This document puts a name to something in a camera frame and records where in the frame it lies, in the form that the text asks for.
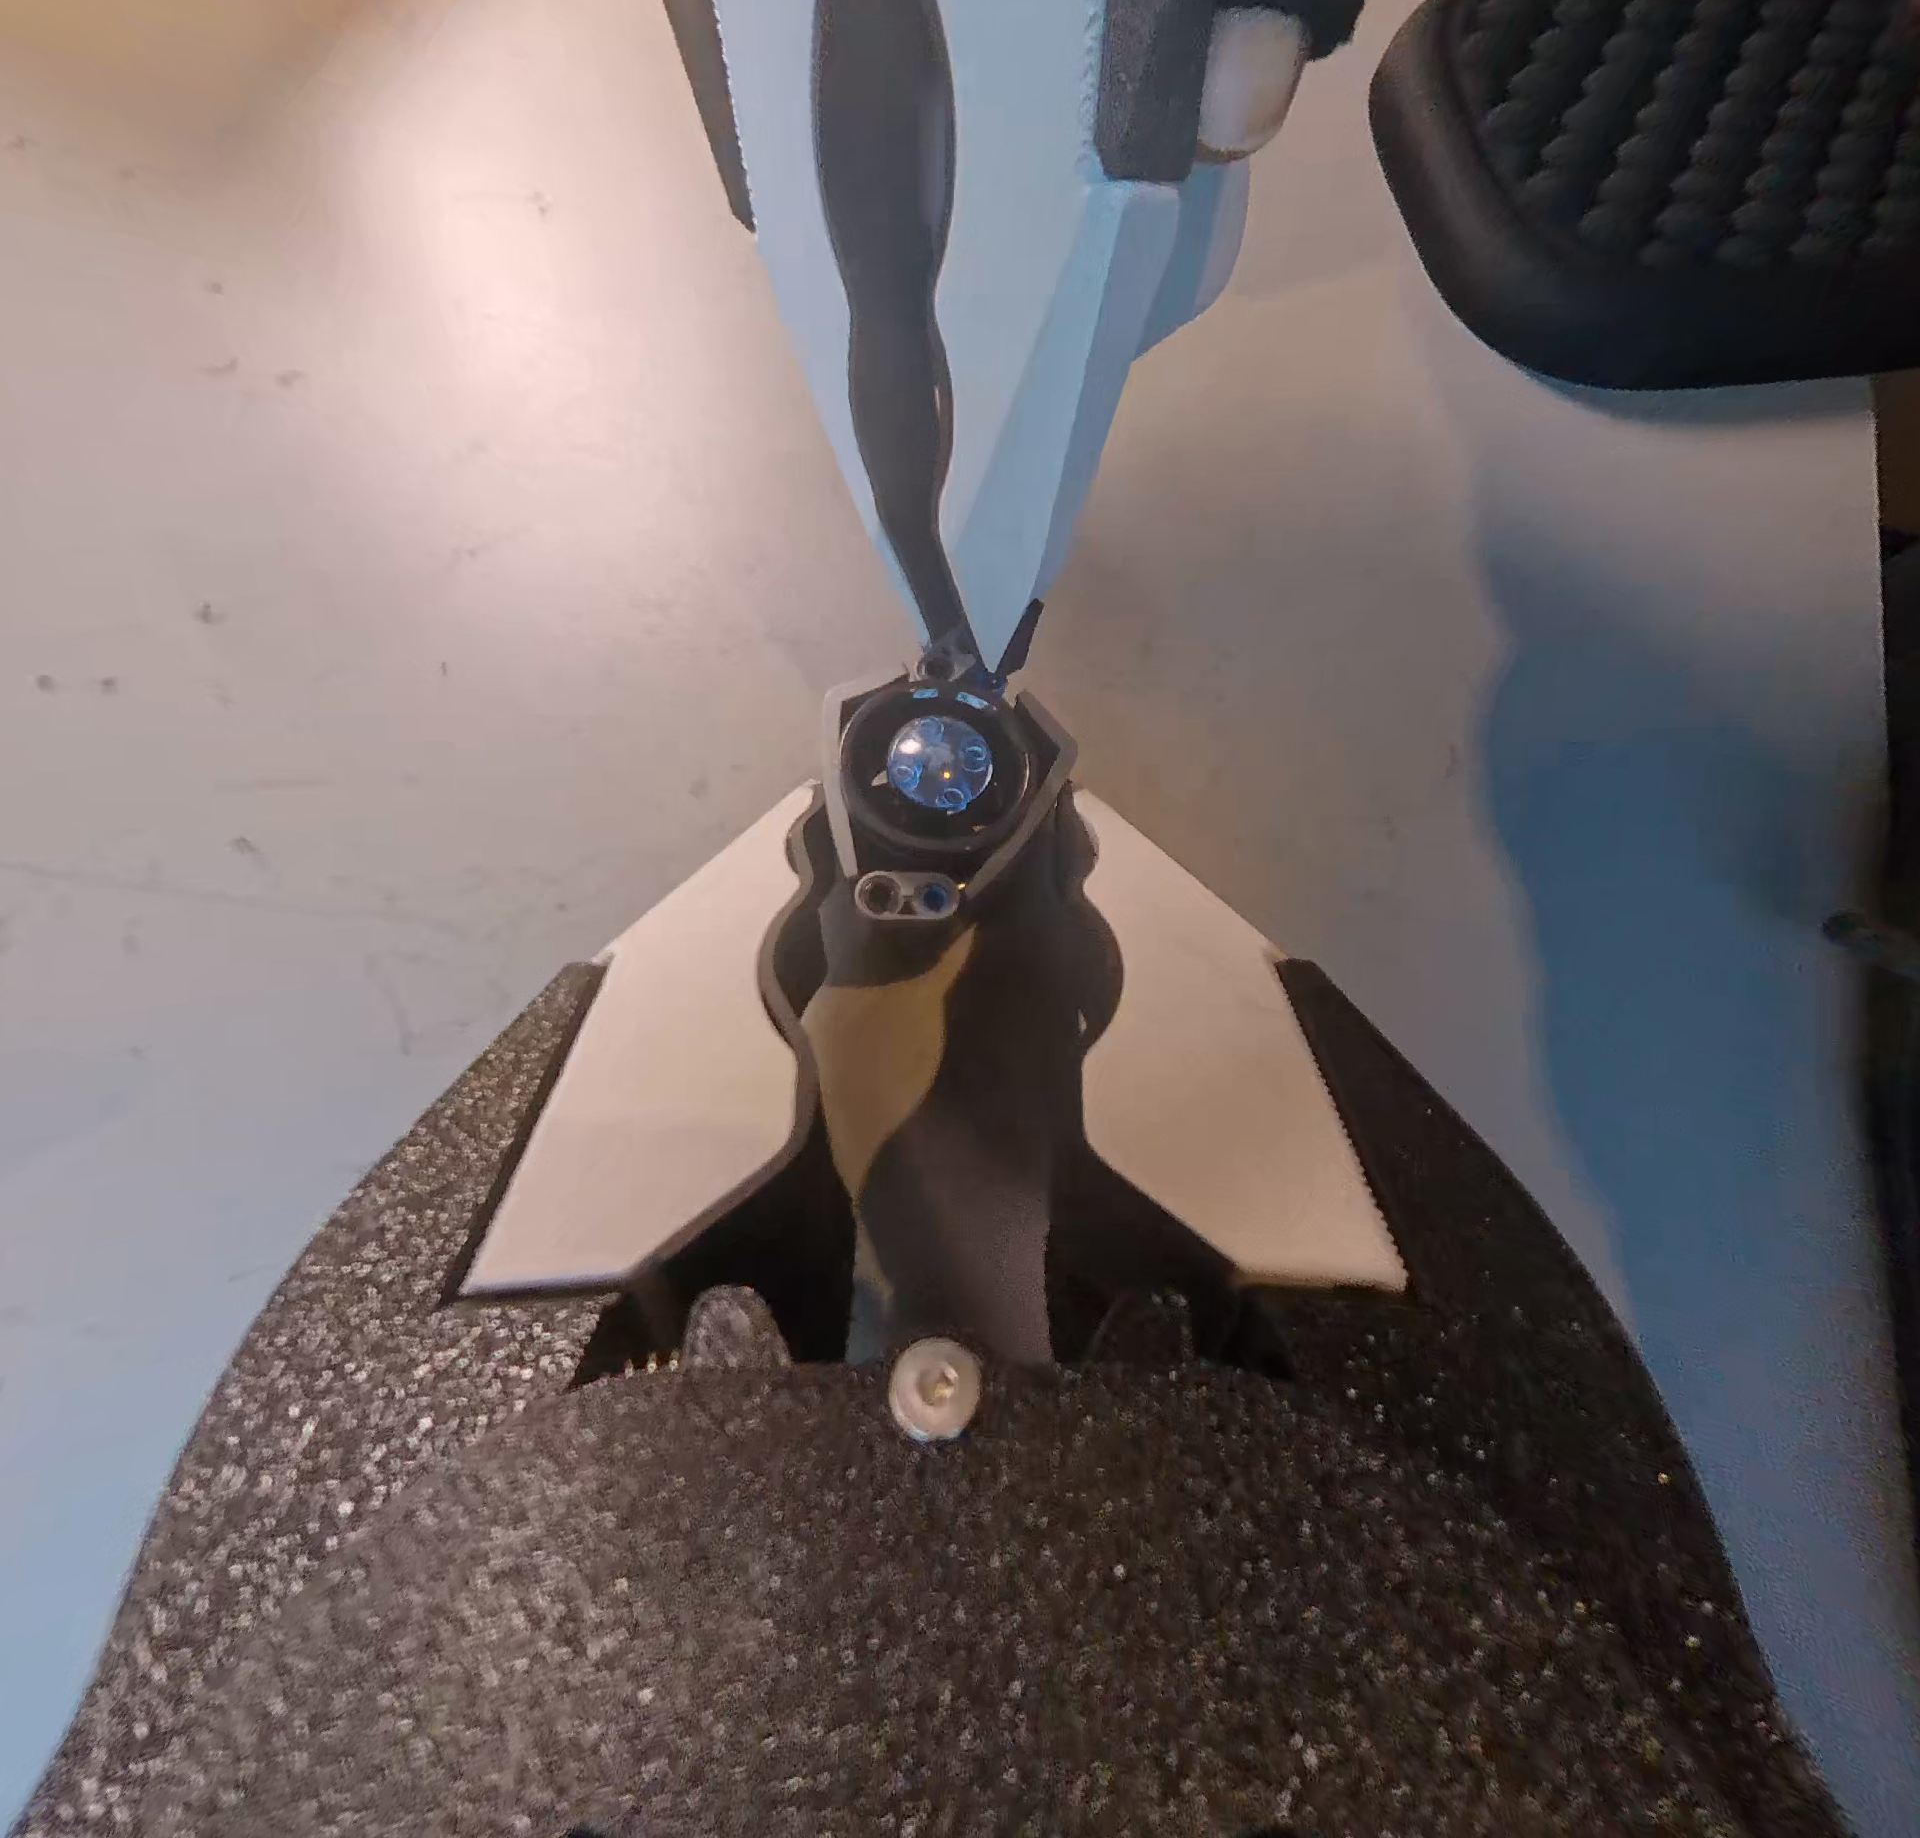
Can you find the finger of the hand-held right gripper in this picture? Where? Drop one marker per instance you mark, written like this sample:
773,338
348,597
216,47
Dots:
773,100
1050,367

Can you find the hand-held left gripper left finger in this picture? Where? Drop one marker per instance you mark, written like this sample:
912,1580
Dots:
659,1103

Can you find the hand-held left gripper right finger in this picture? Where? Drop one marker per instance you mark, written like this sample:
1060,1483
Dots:
1215,1103

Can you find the grey toy eye module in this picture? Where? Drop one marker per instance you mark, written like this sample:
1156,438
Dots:
932,768

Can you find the grey desk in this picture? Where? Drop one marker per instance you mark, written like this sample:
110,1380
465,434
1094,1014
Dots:
375,517

